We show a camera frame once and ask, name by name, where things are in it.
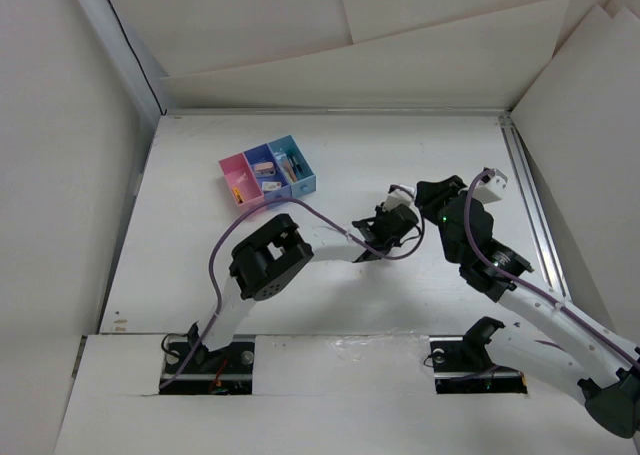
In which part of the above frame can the white eraser with label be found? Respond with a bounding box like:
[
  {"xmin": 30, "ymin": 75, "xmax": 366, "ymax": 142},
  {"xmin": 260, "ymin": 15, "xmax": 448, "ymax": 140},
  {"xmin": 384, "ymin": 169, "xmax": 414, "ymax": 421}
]
[{"xmin": 261, "ymin": 181, "xmax": 282, "ymax": 192}]

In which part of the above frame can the yellow utility knife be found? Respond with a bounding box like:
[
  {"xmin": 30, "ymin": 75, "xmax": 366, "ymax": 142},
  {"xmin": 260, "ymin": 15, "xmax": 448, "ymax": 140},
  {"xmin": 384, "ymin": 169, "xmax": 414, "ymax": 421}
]
[{"xmin": 232, "ymin": 187, "xmax": 244, "ymax": 204}]

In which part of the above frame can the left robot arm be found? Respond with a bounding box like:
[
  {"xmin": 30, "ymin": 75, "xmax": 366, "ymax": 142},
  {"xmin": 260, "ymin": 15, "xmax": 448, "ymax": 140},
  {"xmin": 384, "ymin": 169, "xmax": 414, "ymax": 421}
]
[{"xmin": 187, "ymin": 203, "xmax": 423, "ymax": 372}]

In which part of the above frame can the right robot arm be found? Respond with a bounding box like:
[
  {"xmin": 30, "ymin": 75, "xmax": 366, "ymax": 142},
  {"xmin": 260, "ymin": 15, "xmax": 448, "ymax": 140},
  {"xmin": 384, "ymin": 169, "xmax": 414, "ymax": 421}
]
[{"xmin": 415, "ymin": 169, "xmax": 639, "ymax": 439}]

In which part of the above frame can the dark blue container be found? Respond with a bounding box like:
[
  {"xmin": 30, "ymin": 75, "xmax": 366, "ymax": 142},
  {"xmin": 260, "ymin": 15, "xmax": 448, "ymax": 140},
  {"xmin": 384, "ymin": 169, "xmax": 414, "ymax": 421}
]
[{"xmin": 244, "ymin": 144, "xmax": 292, "ymax": 200}]

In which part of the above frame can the light blue container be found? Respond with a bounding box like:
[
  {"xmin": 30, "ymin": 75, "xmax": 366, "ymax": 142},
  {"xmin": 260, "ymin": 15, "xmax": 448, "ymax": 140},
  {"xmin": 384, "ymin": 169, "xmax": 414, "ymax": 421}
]
[{"xmin": 267, "ymin": 135, "xmax": 317, "ymax": 198}]

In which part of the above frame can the pink container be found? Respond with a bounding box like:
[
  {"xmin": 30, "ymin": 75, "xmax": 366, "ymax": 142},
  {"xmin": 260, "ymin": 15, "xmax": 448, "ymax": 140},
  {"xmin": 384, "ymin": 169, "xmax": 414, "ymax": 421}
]
[{"xmin": 219, "ymin": 153, "xmax": 265, "ymax": 214}]

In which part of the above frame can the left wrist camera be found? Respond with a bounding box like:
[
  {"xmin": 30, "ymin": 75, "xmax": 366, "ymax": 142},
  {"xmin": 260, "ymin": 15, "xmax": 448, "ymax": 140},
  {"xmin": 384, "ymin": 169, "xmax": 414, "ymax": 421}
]
[{"xmin": 382, "ymin": 184, "xmax": 416, "ymax": 211}]

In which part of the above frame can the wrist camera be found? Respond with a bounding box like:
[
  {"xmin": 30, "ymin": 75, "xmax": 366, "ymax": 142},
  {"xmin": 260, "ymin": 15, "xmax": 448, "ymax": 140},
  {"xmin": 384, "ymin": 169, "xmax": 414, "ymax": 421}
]
[
  {"xmin": 472, "ymin": 169, "xmax": 508, "ymax": 204},
  {"xmin": 382, "ymin": 184, "xmax": 416, "ymax": 211}
]

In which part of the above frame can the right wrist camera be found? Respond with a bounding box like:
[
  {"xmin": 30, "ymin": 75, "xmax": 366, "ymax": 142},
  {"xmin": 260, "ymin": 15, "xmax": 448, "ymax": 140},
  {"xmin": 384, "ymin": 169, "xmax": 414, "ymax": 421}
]
[{"xmin": 472, "ymin": 169, "xmax": 508, "ymax": 204}]

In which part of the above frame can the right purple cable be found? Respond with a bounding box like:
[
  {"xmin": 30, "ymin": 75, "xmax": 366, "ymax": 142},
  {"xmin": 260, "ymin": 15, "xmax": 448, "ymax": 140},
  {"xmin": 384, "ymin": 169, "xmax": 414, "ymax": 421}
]
[{"xmin": 463, "ymin": 167, "xmax": 640, "ymax": 371}]

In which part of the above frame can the aluminium rail right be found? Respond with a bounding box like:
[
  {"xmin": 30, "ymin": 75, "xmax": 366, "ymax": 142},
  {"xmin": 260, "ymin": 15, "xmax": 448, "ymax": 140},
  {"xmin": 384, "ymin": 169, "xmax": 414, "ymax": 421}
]
[{"xmin": 498, "ymin": 115, "xmax": 564, "ymax": 291}]

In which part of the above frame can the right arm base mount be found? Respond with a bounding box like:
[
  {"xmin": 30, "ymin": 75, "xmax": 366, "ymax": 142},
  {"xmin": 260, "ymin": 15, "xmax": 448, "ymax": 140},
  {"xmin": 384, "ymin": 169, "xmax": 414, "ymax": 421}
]
[{"xmin": 423, "ymin": 317, "xmax": 528, "ymax": 395}]

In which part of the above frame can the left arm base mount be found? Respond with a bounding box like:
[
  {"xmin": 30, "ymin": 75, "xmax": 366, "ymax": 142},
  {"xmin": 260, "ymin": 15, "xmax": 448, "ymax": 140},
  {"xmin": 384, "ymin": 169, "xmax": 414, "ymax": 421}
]
[{"xmin": 159, "ymin": 336, "xmax": 255, "ymax": 396}]

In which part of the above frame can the aluminium post left corner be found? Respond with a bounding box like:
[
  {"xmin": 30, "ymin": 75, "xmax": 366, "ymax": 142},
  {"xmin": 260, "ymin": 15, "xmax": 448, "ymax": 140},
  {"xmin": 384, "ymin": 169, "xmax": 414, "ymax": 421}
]
[{"xmin": 64, "ymin": 0, "xmax": 171, "ymax": 126}]

